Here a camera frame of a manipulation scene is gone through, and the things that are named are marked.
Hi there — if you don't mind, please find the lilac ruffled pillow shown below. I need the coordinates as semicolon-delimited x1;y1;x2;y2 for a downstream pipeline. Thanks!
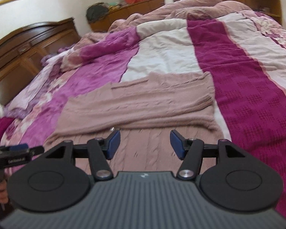
4;46;73;119

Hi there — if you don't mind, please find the dark bag on cabinet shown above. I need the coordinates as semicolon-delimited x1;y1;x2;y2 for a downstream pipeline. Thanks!
86;3;109;23

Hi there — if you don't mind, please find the person's left hand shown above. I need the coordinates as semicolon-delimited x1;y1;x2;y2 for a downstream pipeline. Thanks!
0;179;9;205

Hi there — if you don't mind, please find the pink knit cardigan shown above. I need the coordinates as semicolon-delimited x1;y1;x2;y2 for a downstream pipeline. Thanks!
44;72;223;173

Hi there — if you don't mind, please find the wooden side cabinet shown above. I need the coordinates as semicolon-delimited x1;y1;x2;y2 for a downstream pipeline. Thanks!
88;0;282;32

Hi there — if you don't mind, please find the magenta patchwork quilt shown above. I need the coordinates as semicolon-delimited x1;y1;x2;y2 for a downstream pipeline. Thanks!
1;10;286;217

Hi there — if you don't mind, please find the dusty pink blanket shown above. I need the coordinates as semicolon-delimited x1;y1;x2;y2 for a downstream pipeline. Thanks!
108;0;251;33

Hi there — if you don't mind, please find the dark wooden headboard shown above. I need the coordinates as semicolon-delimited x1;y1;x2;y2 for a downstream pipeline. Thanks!
0;18;80;106

